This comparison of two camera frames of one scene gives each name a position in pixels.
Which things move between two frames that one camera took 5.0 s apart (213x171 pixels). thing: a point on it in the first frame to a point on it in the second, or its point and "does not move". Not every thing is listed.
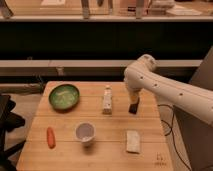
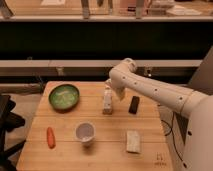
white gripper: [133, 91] to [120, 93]
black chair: [8, 122] does not move
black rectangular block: [133, 108] does not move
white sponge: [132, 141] does not move
